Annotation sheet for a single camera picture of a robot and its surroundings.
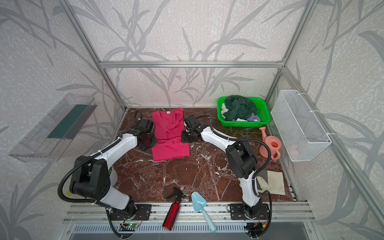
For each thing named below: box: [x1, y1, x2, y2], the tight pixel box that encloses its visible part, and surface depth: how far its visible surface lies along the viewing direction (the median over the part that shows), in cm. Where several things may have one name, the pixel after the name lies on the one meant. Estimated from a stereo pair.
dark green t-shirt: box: [222, 95, 258, 121], surface depth 109 cm
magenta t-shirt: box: [151, 107, 191, 162], surface depth 95 cm
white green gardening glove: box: [256, 170, 286, 195], surface depth 84 cm
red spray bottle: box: [162, 186, 184, 231], surface depth 74 cm
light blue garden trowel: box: [191, 191, 217, 234], surface depth 78 cm
